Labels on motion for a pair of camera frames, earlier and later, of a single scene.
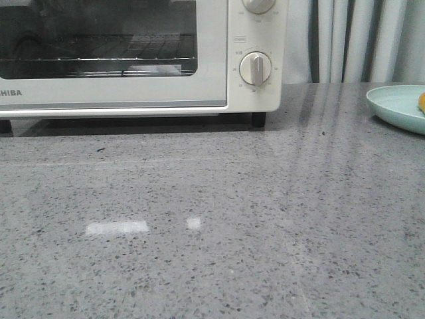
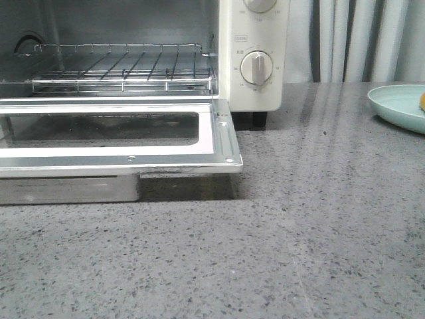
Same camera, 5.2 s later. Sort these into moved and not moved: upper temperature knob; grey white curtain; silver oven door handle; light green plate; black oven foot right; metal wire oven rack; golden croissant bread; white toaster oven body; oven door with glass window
Moved: silver oven door handle; oven door with glass window; metal wire oven rack
Not moved: white toaster oven body; golden croissant bread; black oven foot right; light green plate; grey white curtain; upper temperature knob
